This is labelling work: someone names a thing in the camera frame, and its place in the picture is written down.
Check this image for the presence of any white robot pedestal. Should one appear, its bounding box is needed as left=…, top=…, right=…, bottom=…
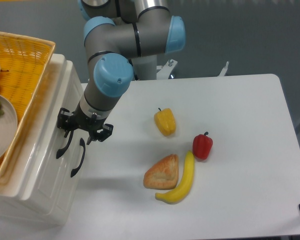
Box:
left=131, top=55, right=157, bottom=81

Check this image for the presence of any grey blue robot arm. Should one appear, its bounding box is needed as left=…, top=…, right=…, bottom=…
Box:
left=57, top=0, right=186, bottom=142

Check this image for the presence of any grey plate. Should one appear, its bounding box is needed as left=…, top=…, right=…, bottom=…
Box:
left=0, top=95, right=18, bottom=158

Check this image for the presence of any white drawer cabinet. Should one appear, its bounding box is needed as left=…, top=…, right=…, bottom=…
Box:
left=0, top=54, right=86, bottom=225

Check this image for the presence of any triangular bread pastry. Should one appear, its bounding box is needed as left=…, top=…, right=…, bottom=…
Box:
left=143, top=154, right=179, bottom=190

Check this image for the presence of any yellow woven basket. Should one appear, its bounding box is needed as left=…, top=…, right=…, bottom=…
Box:
left=0, top=31, right=56, bottom=178

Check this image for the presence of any black top drawer handle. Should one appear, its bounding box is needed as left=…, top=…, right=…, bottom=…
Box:
left=55, top=130, right=74, bottom=159

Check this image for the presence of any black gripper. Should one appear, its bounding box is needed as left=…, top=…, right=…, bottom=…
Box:
left=56, top=104, right=114, bottom=145

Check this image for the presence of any yellow banana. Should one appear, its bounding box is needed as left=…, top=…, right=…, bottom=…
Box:
left=155, top=151, right=195, bottom=204

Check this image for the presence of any yellow bell pepper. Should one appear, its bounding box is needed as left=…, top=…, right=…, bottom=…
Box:
left=154, top=108, right=177, bottom=137

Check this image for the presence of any red bell pepper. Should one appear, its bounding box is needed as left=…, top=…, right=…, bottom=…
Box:
left=192, top=131, right=213, bottom=161

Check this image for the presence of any black drawer handle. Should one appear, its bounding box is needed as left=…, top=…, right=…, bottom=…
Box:
left=70, top=137, right=86, bottom=178
left=55, top=130, right=74, bottom=159

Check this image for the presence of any black lower drawer handle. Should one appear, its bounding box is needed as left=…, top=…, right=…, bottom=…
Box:
left=70, top=137, right=86, bottom=178

